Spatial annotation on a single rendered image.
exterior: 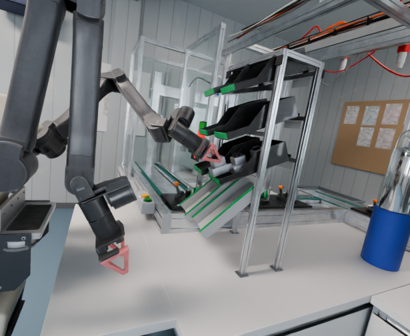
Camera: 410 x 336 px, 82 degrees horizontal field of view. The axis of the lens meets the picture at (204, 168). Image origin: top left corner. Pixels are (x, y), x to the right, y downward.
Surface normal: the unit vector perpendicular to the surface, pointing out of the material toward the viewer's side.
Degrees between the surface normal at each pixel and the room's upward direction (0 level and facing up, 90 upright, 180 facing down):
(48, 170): 90
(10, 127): 80
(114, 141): 90
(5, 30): 90
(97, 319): 0
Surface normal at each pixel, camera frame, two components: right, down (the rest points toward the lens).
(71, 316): 0.15, -0.98
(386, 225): -0.72, 0.01
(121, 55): 0.40, 0.21
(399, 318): -0.90, -0.06
